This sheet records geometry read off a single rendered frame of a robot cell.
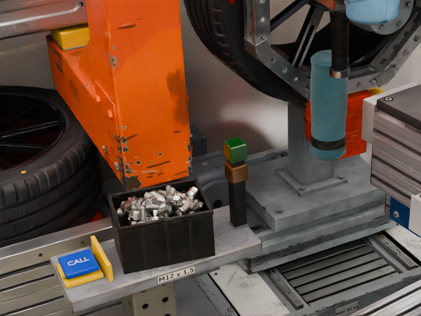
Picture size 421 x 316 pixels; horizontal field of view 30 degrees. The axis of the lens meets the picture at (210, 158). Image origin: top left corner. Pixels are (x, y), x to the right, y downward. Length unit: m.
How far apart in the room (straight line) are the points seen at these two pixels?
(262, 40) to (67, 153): 0.57
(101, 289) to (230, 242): 0.30
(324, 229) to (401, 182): 0.72
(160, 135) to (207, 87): 1.79
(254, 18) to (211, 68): 1.89
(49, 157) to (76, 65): 0.25
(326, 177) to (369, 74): 0.41
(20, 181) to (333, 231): 0.89
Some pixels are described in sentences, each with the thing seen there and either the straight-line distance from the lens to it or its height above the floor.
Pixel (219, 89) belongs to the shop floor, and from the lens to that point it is 3.48.
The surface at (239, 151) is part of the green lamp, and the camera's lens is 1.65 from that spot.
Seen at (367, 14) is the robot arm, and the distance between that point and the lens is 1.11.
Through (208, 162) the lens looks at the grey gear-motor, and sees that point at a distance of 2.10.
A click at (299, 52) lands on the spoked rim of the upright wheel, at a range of 2.05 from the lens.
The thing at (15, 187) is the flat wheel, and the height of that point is 0.49.
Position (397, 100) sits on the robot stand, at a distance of 1.47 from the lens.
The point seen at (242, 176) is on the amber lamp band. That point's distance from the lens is 1.68.
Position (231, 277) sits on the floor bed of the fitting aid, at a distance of 2.22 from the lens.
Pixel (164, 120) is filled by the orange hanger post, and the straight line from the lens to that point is 1.73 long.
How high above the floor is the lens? 1.45
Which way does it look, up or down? 29 degrees down
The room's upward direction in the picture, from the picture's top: 4 degrees counter-clockwise
